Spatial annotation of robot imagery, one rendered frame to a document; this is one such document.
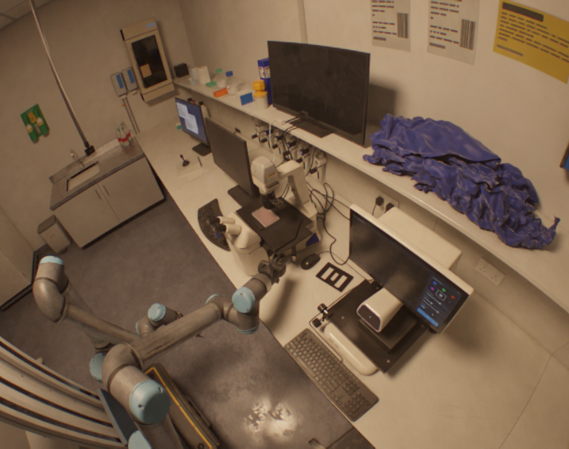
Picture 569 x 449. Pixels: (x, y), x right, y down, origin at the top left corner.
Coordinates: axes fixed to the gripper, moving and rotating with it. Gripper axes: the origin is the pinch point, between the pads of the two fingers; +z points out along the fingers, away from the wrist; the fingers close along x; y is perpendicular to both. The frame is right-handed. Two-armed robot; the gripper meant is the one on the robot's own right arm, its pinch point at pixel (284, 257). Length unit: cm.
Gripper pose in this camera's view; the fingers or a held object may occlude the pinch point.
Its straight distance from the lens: 134.1
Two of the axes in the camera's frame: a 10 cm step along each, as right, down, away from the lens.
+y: -0.7, 9.2, 3.8
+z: 4.4, -3.1, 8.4
